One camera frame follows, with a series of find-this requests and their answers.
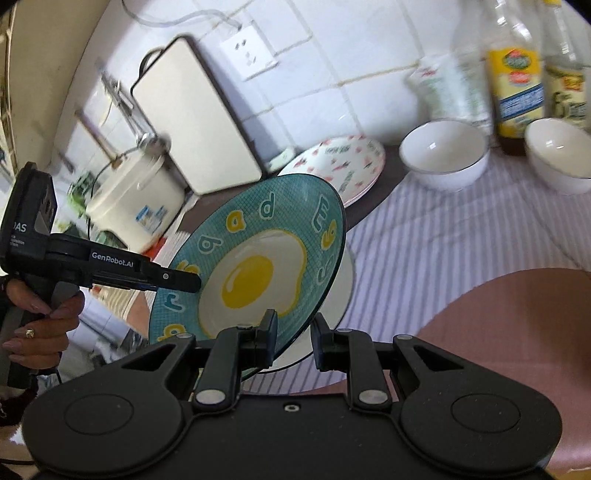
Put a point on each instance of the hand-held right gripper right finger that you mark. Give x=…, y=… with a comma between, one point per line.
x=319, y=339

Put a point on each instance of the metal utensil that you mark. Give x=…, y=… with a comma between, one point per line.
x=122, y=101

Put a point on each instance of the white bowl with dark rim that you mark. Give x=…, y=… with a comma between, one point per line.
x=443, y=150
x=561, y=152

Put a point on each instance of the white wall socket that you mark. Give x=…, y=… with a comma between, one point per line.
x=249, y=53

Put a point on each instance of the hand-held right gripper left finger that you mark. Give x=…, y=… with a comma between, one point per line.
x=269, y=330

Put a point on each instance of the cream rice cooker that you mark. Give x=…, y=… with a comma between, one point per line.
x=134, y=198

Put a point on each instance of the person's left hand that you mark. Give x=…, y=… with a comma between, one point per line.
x=44, y=325

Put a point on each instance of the plain white plate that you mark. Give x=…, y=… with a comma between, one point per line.
x=341, y=300

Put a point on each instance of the clear bottle with yellow cap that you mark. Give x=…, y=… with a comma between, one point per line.
x=565, y=87

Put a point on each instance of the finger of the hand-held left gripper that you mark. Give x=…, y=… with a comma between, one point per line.
x=178, y=278

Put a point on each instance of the white cutting board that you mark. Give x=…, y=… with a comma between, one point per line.
x=194, y=115

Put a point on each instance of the teal fried egg plate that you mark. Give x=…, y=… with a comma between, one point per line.
x=258, y=272

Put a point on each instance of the yellow label oil bottle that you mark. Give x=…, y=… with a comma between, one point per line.
x=517, y=78

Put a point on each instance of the striped tablecloth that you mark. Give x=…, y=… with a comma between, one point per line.
x=415, y=235

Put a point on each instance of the pale green tray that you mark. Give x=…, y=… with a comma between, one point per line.
x=281, y=158

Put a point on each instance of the white plate with pink pattern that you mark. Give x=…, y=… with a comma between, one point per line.
x=346, y=161

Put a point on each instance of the white plastic bag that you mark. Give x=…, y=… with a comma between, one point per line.
x=431, y=92

